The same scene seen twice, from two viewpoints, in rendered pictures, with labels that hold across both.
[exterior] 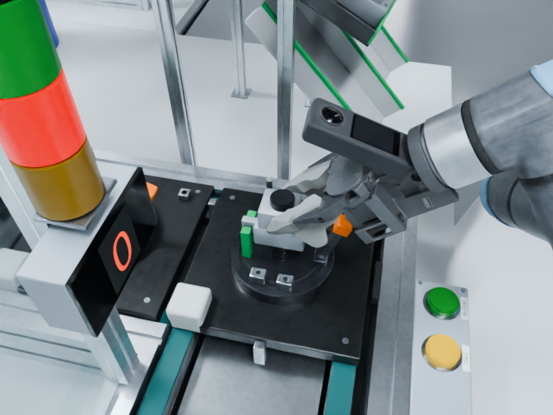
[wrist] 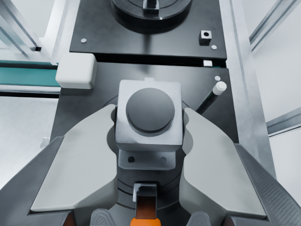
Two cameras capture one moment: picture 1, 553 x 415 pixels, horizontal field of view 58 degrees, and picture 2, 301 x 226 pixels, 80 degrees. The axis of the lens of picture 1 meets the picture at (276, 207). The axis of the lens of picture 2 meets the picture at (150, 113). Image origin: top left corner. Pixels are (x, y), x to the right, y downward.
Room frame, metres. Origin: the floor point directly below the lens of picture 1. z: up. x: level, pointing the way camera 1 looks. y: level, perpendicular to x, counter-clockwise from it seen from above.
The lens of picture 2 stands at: (0.40, -0.04, 1.20)
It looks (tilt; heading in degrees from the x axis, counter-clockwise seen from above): 70 degrees down; 72
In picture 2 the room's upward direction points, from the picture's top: 7 degrees clockwise
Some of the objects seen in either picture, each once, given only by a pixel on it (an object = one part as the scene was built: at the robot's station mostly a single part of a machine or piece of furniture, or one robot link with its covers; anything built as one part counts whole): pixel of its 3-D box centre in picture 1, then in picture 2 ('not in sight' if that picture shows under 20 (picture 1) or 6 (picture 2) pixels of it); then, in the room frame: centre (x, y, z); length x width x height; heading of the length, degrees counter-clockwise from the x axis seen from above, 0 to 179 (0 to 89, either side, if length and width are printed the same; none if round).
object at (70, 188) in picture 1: (58, 170); not in sight; (0.25, 0.15, 1.29); 0.05 x 0.05 x 0.05
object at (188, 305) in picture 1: (189, 307); (79, 73); (0.34, 0.11, 0.97); 0.05 x 0.05 x 0.04; 77
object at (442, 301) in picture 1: (442, 303); not in sight; (0.35, -0.21, 0.96); 0.04 x 0.04 x 0.02
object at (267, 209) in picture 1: (274, 215); (148, 112); (0.41, 0.00, 1.06); 0.08 x 0.04 x 0.07; 77
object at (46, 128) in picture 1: (33, 110); not in sight; (0.25, 0.15, 1.34); 0.05 x 0.05 x 0.05
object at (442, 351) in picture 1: (441, 352); not in sight; (0.28, -0.20, 0.96); 0.04 x 0.04 x 0.02
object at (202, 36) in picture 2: (184, 194); (205, 36); (0.53, 0.14, 0.98); 0.02 x 0.02 x 0.01; 77
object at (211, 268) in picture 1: (281, 264); (146, 146); (0.41, -0.01, 0.96); 0.24 x 0.24 x 0.02; 77
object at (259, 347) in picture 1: (260, 352); (52, 145); (0.29, 0.02, 0.95); 0.01 x 0.01 x 0.04; 77
